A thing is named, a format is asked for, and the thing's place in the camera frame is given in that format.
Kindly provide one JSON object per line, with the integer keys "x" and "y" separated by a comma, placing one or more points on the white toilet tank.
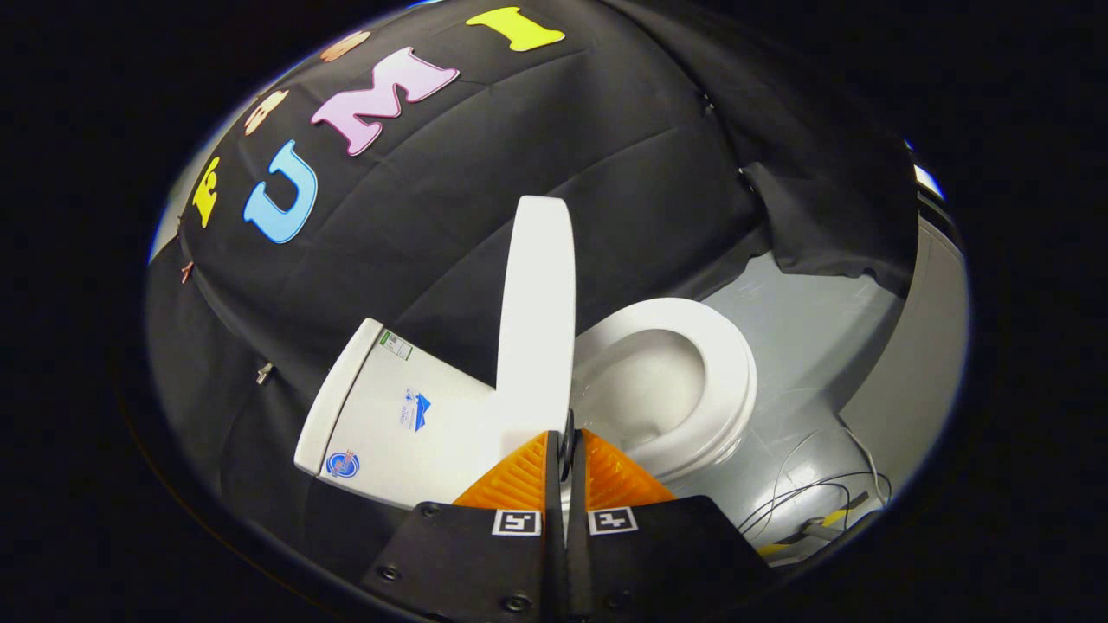
{"x": 389, "y": 415}

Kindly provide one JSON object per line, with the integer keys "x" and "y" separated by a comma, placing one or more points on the copper cloth clip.
{"x": 187, "y": 272}

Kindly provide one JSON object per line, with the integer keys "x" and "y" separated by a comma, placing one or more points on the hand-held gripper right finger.
{"x": 578, "y": 554}

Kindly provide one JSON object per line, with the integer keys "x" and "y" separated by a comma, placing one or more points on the silver cloth clip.
{"x": 264, "y": 373}

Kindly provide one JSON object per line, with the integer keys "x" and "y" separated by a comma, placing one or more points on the white toilet lid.
{"x": 537, "y": 329}

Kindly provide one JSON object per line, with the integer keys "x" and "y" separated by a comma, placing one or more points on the black backdrop cloth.
{"x": 485, "y": 190}

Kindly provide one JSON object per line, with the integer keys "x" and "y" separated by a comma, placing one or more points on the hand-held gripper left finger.
{"x": 554, "y": 519}

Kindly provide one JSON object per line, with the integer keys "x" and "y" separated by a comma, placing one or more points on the white toilet bowl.
{"x": 640, "y": 389}

